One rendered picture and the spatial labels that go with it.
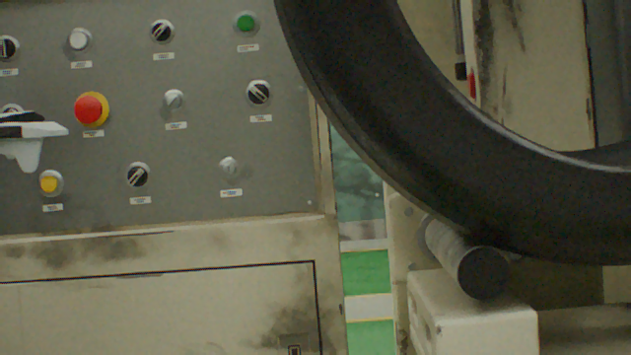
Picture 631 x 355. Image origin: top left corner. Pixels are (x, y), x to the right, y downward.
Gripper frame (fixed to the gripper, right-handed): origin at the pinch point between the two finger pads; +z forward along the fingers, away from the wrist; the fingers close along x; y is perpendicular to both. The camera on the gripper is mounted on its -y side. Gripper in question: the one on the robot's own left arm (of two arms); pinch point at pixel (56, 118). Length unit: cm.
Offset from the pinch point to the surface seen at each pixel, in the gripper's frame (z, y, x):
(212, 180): 25.0, 12.5, -14.1
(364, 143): 12, -4, 63
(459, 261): 19, 6, 66
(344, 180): 389, 167, -778
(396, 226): 29.4, 10.4, 34.4
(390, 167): 14, -2, 64
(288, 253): 32.3, 21.8, -4.6
